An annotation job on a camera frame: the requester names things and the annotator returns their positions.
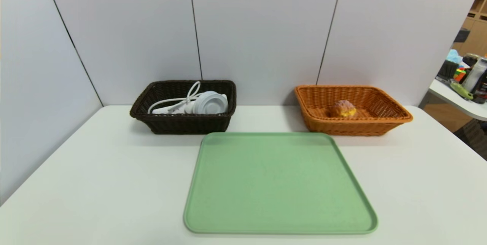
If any white power strip with cable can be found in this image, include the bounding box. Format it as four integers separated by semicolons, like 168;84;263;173
147;81;228;115

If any wooden shelf cabinet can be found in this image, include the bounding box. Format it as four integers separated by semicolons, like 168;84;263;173
451;0;487;57

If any light green plastic tray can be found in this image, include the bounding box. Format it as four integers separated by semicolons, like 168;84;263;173
183;132;379;235

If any white side table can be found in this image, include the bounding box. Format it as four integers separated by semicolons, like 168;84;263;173
428;79;487;121

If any orange wicker basket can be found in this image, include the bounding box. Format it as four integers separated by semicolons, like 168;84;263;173
294;85;414;137

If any green plastic tool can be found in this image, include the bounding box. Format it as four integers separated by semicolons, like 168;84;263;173
450;79;474;100

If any dark brown wicker basket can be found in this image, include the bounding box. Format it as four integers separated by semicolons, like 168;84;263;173
130;80;237;135

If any white round tape roll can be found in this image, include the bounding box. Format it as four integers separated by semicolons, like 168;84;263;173
193;91;229;115

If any light blue cloth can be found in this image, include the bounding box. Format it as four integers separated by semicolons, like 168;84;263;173
447;49;464;64

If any white plastic bottle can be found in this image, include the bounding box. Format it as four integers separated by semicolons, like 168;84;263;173
462;57;487;93

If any small black mesh basket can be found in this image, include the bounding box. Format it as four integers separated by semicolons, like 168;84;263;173
438;60;459;79

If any dark grey woven chair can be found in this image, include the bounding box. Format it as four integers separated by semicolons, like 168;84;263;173
454;119;487;160

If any brown cream puff bun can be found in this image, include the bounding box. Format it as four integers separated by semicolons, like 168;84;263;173
330;100;358;118

